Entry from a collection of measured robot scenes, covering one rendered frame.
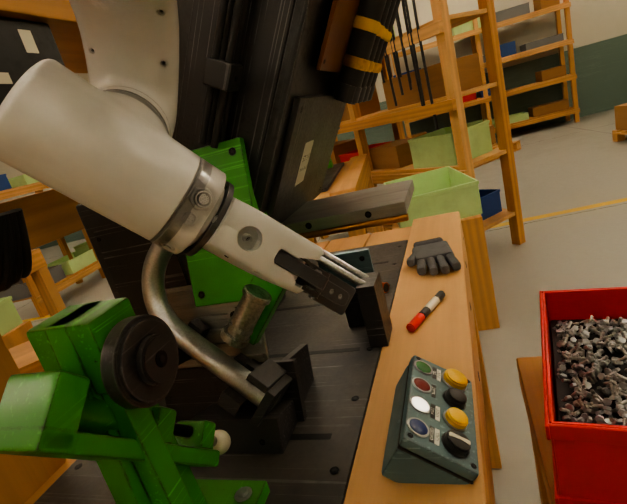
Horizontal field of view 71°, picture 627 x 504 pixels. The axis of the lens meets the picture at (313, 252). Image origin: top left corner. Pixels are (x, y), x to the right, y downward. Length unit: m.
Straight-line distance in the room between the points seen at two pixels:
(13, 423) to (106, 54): 0.30
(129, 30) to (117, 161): 0.12
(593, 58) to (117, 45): 9.99
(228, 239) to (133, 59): 0.18
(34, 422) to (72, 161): 0.18
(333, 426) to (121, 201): 0.39
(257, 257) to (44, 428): 0.19
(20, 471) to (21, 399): 0.40
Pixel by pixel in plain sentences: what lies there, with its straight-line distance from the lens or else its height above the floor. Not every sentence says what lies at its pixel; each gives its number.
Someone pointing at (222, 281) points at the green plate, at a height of 1.10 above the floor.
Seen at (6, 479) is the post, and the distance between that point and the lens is 0.78.
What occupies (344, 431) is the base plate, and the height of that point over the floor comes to 0.90.
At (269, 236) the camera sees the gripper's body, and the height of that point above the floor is 1.19.
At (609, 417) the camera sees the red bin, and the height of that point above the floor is 0.88.
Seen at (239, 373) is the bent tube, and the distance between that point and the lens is 0.59.
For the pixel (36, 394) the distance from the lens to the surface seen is 0.38.
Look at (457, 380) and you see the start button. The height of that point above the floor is 0.94.
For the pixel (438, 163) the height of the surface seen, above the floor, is 0.75.
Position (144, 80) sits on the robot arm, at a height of 1.34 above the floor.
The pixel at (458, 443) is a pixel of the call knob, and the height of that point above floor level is 0.94.
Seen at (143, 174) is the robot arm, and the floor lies 1.26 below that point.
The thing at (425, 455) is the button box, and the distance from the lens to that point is 0.49.
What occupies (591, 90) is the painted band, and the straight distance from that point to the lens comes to 10.25.
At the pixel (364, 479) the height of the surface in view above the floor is 0.90.
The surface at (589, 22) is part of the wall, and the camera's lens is 10.25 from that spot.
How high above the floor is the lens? 1.27
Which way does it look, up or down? 16 degrees down
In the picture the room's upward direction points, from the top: 16 degrees counter-clockwise
